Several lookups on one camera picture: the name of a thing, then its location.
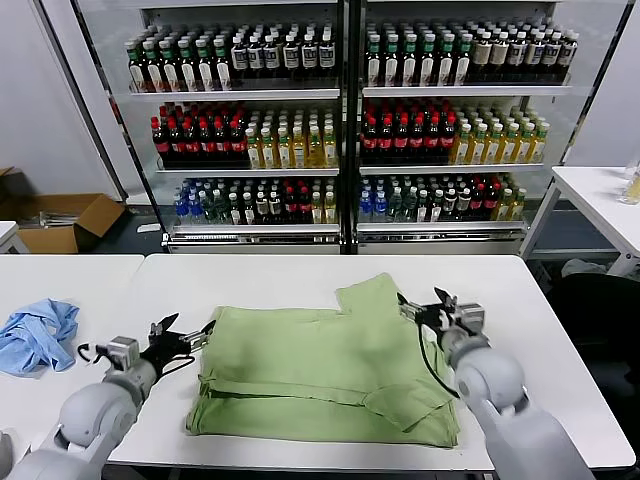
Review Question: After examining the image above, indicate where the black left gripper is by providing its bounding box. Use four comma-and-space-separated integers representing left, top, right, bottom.
140, 313, 217, 369

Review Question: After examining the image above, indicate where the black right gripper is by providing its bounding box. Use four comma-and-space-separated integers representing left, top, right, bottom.
397, 286, 464, 339

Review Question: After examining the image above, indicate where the light green polo shirt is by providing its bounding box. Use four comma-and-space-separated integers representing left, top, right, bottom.
183, 272, 462, 449

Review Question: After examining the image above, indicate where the crumpled light blue shirt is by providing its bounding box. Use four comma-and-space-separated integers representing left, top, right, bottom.
0, 298, 81, 377

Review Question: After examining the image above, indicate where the open brown cardboard box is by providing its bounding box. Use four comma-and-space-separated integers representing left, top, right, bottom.
17, 193, 126, 255

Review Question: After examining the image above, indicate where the grey cloth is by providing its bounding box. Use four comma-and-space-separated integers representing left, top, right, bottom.
560, 258, 609, 279

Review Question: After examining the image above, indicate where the black chair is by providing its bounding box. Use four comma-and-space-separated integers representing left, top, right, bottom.
547, 272, 640, 396

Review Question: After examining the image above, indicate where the metal rods bundle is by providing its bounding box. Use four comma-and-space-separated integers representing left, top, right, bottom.
38, 210, 81, 229

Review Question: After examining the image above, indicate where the small white table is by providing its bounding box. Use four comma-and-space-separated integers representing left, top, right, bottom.
0, 221, 24, 255

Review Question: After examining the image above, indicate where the white side table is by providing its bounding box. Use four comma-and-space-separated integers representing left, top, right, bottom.
519, 166, 640, 277

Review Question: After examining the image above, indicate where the beverage display cooler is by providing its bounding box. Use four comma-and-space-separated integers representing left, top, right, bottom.
112, 0, 351, 256
349, 0, 576, 257

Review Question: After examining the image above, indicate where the clear plastic bottle yellowish liquid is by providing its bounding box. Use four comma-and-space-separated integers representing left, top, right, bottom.
617, 158, 640, 206

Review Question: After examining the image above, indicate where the dark bottle blue white label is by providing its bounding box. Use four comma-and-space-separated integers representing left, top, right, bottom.
300, 31, 319, 79
524, 31, 544, 75
542, 30, 561, 75
231, 33, 250, 80
263, 32, 281, 80
318, 30, 336, 78
558, 30, 579, 75
248, 33, 265, 80
281, 32, 300, 79

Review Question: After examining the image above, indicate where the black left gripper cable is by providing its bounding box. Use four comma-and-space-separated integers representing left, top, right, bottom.
159, 353, 196, 376

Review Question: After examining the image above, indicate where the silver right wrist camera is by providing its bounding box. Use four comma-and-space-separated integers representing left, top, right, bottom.
457, 302, 487, 331

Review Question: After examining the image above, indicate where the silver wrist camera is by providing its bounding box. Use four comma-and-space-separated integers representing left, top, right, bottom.
102, 337, 139, 369
457, 302, 487, 331

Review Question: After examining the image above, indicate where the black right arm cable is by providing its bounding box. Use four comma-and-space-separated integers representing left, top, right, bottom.
418, 324, 461, 399

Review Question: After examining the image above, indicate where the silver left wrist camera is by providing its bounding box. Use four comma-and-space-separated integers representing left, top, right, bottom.
102, 337, 139, 369

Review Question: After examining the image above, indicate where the black left camera cable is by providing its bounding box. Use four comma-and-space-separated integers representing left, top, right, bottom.
76, 342, 104, 364

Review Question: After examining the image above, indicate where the glass cooler door black frame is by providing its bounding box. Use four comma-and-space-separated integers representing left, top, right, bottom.
559, 0, 640, 169
37, 0, 171, 241

